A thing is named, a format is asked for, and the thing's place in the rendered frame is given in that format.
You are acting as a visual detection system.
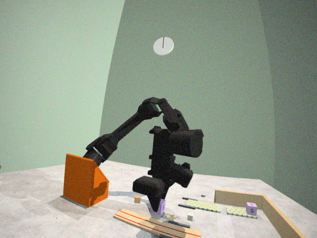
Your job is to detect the beige polka-dot flat strip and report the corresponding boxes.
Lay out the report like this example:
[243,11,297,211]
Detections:
[186,199,216,212]

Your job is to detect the purple cube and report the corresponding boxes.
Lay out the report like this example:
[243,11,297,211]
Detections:
[151,199,166,215]

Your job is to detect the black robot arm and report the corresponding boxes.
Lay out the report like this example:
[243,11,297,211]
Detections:
[83,97,204,188]

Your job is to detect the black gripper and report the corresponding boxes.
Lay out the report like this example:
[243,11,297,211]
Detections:
[132,151,175,212]

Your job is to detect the beige strip with red stripes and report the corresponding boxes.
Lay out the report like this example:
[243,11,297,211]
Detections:
[113,208,202,238]

